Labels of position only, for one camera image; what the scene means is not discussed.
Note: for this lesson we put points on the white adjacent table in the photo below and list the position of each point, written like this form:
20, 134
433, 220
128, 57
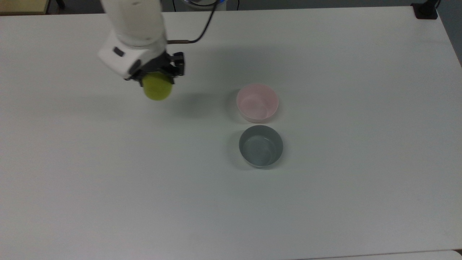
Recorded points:
389, 255

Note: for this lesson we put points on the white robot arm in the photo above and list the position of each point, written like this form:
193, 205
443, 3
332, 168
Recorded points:
133, 29

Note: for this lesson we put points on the pink bowl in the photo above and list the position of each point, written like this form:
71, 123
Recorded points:
257, 103

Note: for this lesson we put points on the grey bowl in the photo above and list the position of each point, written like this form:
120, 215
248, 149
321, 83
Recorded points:
260, 146

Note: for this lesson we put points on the green pear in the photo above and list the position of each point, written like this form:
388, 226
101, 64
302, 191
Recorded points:
157, 87

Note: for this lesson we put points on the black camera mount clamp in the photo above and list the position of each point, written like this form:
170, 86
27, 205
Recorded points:
426, 11

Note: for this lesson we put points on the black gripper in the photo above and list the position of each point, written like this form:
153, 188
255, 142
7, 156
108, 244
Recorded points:
155, 64

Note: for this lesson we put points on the wooden table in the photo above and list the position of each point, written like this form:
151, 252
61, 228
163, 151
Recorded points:
21, 6

